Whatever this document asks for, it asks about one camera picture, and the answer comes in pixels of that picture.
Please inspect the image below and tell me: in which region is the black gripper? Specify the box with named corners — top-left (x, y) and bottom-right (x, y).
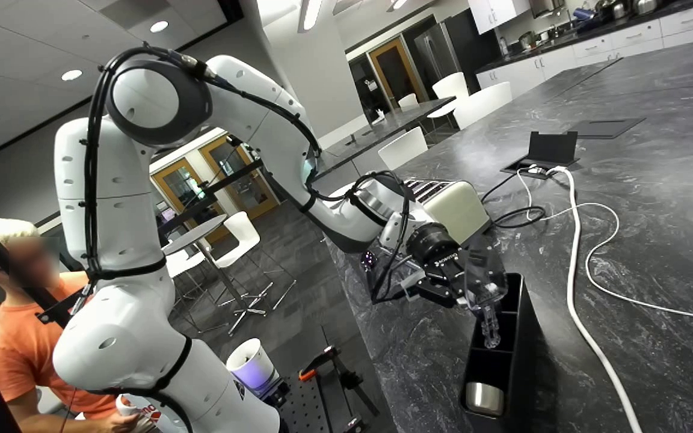
top-left (407, 220), bottom-right (496, 319)

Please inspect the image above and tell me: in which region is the wooden double door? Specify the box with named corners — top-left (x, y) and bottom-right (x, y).
top-left (150, 129), bottom-right (282, 229)

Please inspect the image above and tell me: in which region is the dark toaster power cord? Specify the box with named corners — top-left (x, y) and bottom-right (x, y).
top-left (478, 167), bottom-right (550, 233)

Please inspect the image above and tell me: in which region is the cream and chrome toaster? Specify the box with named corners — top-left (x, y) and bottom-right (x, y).
top-left (354, 174), bottom-right (494, 290)

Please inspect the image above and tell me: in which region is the black pop-up outlet box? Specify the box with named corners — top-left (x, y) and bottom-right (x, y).
top-left (502, 128), bottom-right (582, 173)

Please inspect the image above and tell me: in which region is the white paper cup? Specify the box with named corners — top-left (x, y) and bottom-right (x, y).
top-left (221, 337), bottom-right (282, 401)

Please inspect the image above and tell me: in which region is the long dark background table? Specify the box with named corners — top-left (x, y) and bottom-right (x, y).
top-left (313, 94), bottom-right (459, 174)

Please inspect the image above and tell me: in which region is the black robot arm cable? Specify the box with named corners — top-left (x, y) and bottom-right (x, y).
top-left (79, 46), bottom-right (414, 304)

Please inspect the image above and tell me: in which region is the person in orange shirt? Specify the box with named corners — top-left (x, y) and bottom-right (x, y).
top-left (0, 217), bottom-right (138, 433)

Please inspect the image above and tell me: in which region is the round gray side table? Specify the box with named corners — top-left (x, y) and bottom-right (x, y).
top-left (154, 211), bottom-right (233, 260)

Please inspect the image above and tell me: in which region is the thin white charger cable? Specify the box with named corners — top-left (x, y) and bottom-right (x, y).
top-left (515, 167), bottom-right (693, 326)

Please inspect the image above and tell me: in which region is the thick white power cable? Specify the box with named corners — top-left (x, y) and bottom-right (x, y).
top-left (543, 162), bottom-right (648, 433)

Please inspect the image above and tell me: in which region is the orange handled black clamp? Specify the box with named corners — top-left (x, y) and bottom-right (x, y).
top-left (294, 340), bottom-right (379, 419)

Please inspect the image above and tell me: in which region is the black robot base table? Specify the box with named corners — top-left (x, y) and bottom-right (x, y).
top-left (269, 363), bottom-right (384, 433)

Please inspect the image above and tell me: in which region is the small metal cup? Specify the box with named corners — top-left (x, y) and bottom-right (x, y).
top-left (465, 378), bottom-right (513, 421)

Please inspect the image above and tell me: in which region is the black slotted cutlery basket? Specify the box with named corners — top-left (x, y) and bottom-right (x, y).
top-left (458, 269), bottom-right (543, 425)

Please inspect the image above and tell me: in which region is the black slanted pole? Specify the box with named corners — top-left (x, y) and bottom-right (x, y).
top-left (0, 209), bottom-right (71, 321)

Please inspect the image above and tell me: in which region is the white cabinets black counter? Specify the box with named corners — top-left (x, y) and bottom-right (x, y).
top-left (474, 0), bottom-right (693, 91)

